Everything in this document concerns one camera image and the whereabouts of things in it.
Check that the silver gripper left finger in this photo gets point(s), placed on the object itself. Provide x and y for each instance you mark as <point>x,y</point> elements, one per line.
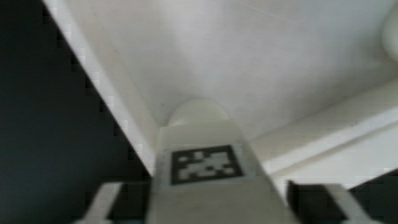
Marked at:
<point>120,204</point>

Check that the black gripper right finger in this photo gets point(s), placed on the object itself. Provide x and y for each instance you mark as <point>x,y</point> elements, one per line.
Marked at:
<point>324,204</point>

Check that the white table leg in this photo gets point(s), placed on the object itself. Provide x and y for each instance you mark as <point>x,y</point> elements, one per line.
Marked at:
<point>212,188</point>

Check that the white square tabletop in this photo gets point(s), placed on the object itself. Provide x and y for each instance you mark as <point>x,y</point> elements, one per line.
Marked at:
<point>287,58</point>

